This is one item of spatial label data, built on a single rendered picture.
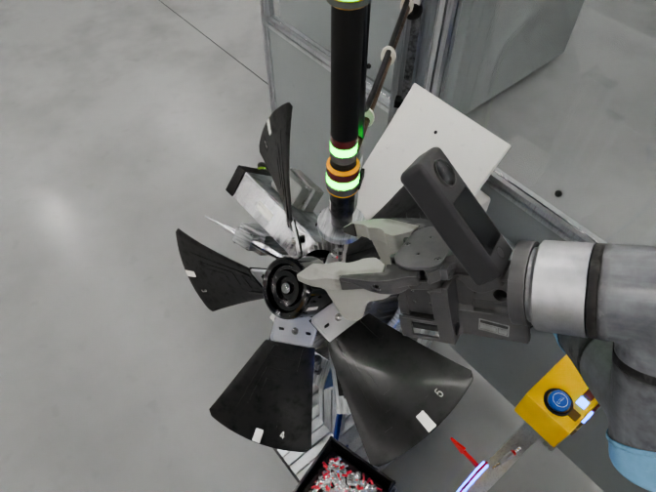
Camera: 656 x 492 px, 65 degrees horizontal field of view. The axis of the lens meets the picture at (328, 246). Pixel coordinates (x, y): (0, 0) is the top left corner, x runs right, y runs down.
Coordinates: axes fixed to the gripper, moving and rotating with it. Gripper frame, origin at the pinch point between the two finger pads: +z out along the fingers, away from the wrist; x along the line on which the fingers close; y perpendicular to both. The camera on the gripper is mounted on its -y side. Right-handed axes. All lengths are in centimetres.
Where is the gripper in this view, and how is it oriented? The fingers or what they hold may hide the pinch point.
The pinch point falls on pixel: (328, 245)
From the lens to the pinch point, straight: 53.2
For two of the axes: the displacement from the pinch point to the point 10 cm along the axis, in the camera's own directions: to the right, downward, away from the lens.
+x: 5.0, -5.1, 7.0
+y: 2.3, 8.6, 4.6
